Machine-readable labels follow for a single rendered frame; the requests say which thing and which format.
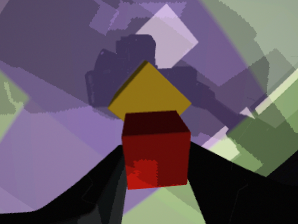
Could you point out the yellow cube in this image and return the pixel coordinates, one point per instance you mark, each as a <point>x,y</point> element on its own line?
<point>147,90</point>

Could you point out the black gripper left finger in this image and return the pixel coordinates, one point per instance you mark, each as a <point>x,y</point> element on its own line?
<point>98,198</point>

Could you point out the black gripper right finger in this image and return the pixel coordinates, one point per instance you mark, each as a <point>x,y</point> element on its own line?
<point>229,194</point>

